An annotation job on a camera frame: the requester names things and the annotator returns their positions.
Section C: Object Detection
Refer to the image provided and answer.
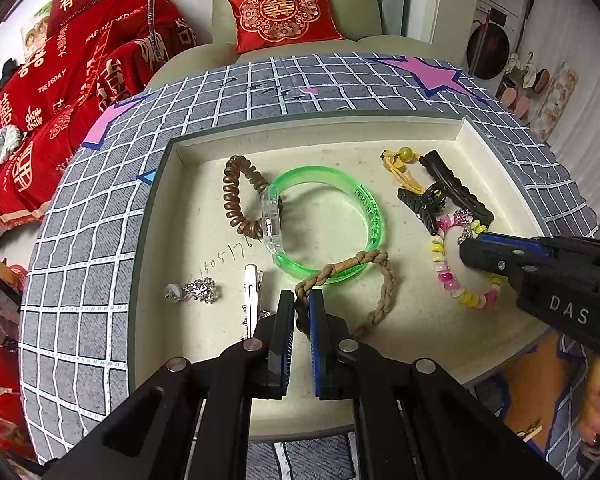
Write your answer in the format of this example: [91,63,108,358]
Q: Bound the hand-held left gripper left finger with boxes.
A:
[42,289,297,480]

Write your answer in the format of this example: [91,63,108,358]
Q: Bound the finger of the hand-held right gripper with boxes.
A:
[477,232,553,261]
[458,237,531,291]

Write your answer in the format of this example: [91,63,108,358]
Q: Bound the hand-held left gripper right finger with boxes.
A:
[307,289,563,480]

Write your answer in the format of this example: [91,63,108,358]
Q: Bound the small silver charm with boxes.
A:
[452,210,486,243]

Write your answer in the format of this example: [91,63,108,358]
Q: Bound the pink and yellow beaded bracelet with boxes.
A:
[429,212,503,309]

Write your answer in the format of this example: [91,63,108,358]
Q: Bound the silver metal hair clip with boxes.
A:
[240,263,271,343]

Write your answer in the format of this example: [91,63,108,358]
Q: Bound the small black claw clip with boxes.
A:
[397,182,448,236]

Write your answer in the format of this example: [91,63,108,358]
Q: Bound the long black hair clip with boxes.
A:
[419,149,495,228]

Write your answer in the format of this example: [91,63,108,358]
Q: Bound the grey tray with cream inside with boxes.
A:
[127,111,563,443]

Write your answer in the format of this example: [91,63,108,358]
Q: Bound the braided rope bracelet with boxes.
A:
[294,249,397,343]

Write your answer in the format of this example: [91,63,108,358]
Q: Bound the green transparent bracelet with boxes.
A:
[261,165,384,286]

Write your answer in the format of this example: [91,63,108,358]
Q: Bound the person's right hand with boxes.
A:
[580,385,600,443]

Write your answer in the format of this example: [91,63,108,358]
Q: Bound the small wooden clothespin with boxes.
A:
[516,424,545,445]

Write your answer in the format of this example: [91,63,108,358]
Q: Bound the pink slipper group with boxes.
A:
[500,52,551,121]

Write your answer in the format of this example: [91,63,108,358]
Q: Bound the red gift bags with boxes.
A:
[0,335,38,461]

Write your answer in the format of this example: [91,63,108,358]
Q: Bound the red cushion with gold pattern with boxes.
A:
[225,0,345,54]

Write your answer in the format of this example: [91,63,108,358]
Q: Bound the red printed blanket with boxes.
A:
[0,0,198,246]

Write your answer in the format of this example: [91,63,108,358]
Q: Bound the silver tinsel pole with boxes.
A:
[147,0,163,61]

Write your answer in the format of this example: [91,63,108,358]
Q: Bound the photo print with figures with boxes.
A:
[20,2,53,56]

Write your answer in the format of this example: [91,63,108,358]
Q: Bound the yellow beaded hair tie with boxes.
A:
[381,146,428,193]

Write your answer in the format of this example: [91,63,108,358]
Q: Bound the brown spiral hair tie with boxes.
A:
[223,155,281,239]

